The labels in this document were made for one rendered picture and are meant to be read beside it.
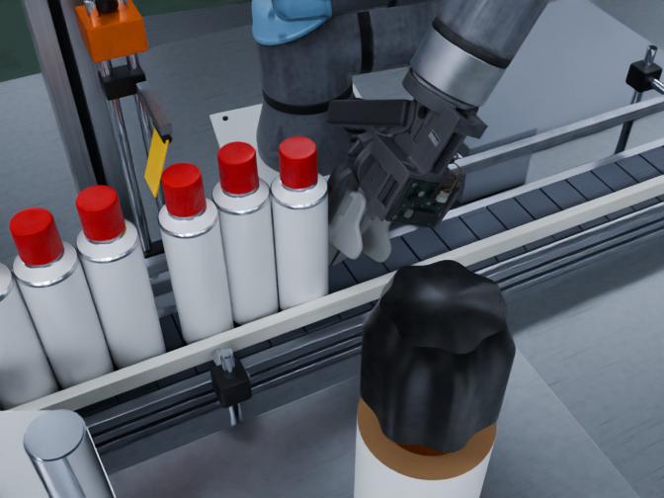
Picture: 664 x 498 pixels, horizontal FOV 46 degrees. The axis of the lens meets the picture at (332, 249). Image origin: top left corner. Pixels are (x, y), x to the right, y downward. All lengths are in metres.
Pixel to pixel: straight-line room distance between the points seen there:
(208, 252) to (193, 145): 0.44
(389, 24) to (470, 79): 0.29
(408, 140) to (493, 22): 0.13
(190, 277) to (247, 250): 0.06
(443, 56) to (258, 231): 0.22
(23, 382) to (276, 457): 0.23
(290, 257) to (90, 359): 0.20
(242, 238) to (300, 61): 0.31
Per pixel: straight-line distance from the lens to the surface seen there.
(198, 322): 0.75
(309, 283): 0.76
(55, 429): 0.53
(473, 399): 0.43
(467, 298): 0.43
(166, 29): 1.40
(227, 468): 0.71
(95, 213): 0.64
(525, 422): 0.75
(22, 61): 3.09
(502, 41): 0.67
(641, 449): 0.83
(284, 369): 0.80
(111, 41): 0.65
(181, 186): 0.65
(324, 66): 0.96
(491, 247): 0.85
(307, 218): 0.70
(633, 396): 0.86
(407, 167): 0.70
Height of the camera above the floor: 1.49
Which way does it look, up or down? 44 degrees down
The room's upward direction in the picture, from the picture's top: straight up
